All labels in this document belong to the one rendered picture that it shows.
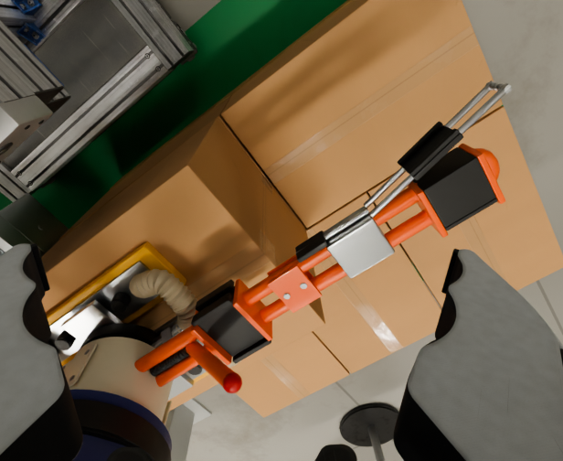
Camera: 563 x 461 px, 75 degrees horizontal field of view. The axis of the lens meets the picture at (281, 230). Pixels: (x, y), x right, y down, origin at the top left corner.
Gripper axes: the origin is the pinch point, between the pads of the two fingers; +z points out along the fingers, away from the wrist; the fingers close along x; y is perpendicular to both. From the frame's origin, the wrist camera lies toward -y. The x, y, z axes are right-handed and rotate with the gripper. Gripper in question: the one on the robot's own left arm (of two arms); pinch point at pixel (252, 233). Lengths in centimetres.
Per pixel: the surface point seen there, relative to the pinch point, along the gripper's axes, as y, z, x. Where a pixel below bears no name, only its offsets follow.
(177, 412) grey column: 184, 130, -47
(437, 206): 11.0, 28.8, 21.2
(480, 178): 7.5, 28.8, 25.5
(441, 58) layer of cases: -4, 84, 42
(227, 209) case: 18.9, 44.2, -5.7
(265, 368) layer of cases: 99, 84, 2
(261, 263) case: 29, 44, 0
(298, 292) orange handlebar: 24.5, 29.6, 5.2
